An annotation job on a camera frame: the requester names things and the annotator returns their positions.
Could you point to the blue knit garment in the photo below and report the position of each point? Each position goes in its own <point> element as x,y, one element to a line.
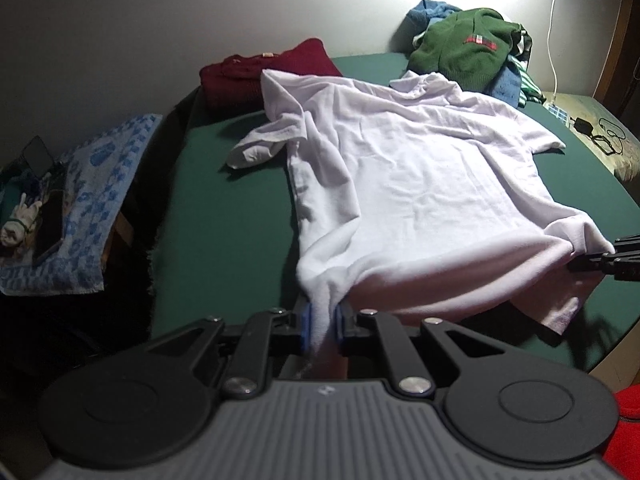
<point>505,87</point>

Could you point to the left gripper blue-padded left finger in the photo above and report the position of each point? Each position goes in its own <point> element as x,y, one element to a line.
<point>260,347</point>

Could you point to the white polo shirt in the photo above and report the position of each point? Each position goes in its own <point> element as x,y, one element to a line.
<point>421,199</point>

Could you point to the folded dark red sweater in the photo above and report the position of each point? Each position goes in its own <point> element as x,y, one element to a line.
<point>234,83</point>

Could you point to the green white striped shirt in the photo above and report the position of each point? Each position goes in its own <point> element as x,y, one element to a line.
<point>520,56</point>

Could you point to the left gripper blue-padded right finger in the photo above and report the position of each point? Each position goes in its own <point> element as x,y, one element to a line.
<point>377,346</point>

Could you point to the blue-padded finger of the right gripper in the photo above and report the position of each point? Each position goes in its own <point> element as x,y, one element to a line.
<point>623,263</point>

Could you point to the white power strip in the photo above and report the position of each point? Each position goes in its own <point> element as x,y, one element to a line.
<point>563,116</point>

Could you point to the red object at edge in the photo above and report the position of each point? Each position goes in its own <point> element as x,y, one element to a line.
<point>623,450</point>

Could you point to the blue white patterned cloth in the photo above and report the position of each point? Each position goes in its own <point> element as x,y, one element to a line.
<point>99,174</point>

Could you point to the black charger adapter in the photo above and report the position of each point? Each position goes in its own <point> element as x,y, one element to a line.
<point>583,126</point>

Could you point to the black smartphone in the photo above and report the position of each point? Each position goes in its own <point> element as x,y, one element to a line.
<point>51,176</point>

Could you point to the dark green knit sweater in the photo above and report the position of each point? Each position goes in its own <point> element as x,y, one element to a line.
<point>469,47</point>

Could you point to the small white plush toy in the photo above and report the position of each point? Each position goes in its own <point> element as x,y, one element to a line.
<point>21,222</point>

